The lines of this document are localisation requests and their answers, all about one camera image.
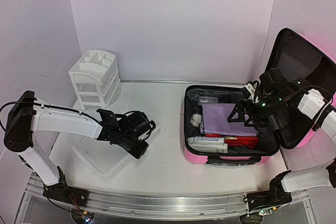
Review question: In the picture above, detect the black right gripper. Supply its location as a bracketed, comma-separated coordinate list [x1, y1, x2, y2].
[228, 92, 290, 128]

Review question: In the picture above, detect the red bear print shirt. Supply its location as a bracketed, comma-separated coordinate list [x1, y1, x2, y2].
[225, 136, 259, 149]

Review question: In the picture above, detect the purple cloth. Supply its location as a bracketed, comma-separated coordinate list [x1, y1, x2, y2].
[199, 103, 258, 137]

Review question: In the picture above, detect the white perforated plastic basket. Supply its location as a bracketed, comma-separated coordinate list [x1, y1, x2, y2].
[68, 100, 163, 177]

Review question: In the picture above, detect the pink cartoon hard-shell suitcase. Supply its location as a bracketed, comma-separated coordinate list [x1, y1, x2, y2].
[184, 28, 335, 166]

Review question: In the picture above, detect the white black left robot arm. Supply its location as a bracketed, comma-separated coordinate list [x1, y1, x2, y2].
[1, 90, 157, 201]

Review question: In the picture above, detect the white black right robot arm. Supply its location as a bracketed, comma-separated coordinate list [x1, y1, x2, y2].
[227, 68, 335, 206]

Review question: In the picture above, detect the small clear plastic case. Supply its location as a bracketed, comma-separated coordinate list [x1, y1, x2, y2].
[197, 96, 218, 105]

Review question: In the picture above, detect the round white jar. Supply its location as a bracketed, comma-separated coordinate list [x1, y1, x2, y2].
[190, 113, 202, 127]

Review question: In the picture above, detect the white flat box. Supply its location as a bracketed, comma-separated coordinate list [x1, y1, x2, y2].
[189, 144, 228, 153]

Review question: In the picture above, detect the white plastic drawer organizer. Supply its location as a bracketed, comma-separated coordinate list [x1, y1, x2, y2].
[69, 50, 122, 110]

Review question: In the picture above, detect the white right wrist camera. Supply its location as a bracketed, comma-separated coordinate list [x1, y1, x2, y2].
[241, 82, 259, 103]

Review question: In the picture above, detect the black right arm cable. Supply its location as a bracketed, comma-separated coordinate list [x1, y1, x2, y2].
[288, 84, 334, 133]

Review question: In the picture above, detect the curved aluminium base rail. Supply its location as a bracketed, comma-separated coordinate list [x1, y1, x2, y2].
[25, 171, 310, 216]

